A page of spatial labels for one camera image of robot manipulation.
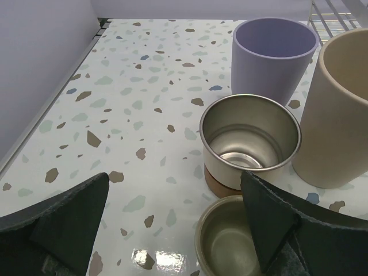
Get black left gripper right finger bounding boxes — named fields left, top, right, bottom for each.
left=240, top=171, right=367, bottom=275

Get white steel cup cork base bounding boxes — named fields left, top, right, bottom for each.
left=200, top=94, right=302, bottom=198

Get tall beige cup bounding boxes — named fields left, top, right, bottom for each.
left=292, top=28, right=367, bottom=189

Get small olive metal mug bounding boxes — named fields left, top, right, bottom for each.
left=195, top=195, right=262, bottom=276

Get lavender plastic cup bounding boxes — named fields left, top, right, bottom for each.
left=231, top=17, right=319, bottom=106

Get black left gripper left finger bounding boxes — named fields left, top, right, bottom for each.
left=1, top=172, right=109, bottom=275

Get wire dish rack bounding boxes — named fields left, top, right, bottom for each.
left=307, top=0, right=367, bottom=45

